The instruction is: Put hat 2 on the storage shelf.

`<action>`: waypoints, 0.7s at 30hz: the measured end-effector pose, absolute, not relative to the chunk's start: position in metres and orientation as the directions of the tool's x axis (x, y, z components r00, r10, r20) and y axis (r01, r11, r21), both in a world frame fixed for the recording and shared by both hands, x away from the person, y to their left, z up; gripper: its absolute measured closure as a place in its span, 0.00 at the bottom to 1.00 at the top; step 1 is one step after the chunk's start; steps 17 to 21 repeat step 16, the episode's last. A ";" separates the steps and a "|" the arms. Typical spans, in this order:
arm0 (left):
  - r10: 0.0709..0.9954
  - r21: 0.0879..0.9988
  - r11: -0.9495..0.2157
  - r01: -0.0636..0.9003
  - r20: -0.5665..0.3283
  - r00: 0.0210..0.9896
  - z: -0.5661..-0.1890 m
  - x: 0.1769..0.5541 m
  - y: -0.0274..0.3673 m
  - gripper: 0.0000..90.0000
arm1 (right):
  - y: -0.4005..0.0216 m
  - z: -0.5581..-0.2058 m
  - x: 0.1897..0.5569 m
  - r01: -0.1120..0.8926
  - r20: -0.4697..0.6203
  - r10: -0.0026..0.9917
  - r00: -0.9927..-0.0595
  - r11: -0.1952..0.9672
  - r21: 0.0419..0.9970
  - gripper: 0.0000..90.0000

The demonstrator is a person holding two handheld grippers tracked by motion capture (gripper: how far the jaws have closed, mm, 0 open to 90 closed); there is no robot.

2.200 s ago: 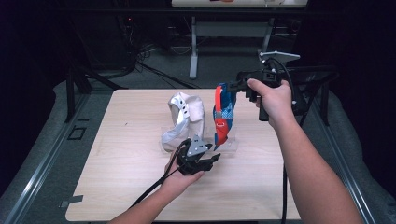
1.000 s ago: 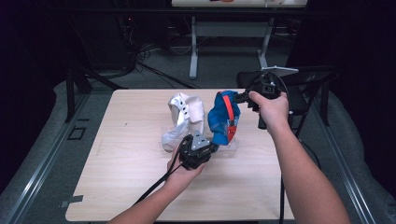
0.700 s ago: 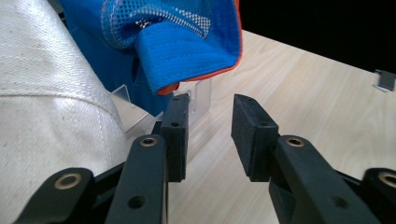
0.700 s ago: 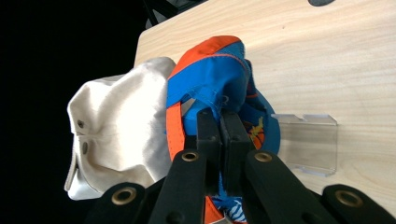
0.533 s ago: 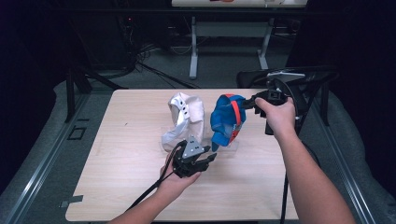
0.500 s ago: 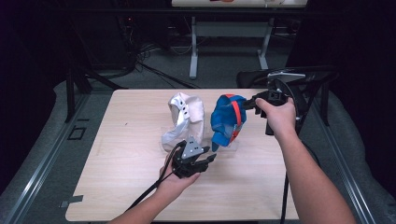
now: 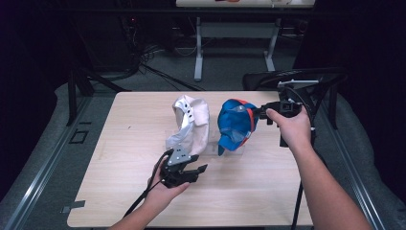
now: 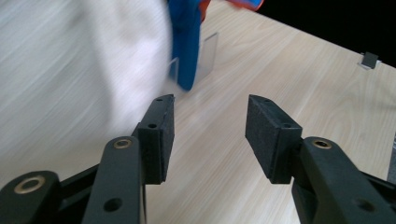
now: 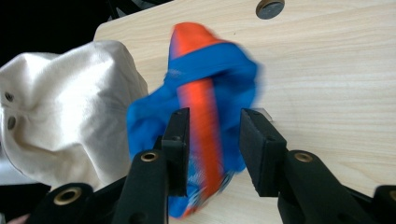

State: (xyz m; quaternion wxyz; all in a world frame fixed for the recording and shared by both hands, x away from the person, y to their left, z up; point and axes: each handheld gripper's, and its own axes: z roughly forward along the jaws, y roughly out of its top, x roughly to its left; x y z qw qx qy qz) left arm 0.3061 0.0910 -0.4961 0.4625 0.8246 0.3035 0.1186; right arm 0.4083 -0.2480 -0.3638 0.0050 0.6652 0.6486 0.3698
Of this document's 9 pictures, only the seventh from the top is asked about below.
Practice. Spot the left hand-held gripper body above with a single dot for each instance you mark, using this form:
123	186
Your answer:
175	175

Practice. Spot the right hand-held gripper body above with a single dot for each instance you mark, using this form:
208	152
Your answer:
288	103

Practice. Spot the white cap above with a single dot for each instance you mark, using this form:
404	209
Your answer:
198	127

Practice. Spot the blue cap with orange trim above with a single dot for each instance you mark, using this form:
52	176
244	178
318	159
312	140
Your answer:
234	127

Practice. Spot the person's left hand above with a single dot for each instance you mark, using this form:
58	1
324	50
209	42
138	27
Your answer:
162	193

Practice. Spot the person's right hand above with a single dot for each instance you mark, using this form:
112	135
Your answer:
293	131

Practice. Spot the black folding chair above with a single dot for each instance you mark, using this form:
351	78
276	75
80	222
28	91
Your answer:
261	80

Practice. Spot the white-legged desk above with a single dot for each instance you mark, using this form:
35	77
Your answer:
234	30

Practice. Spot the grey tape strip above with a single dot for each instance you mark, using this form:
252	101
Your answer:
73	206

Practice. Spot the black metal stand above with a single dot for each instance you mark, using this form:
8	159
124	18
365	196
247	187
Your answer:
72	96

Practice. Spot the dark equipment cabinet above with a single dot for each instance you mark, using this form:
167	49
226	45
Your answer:
102	38

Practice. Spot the grey metal floor rail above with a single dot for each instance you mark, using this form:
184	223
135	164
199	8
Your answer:
41	172
360	191

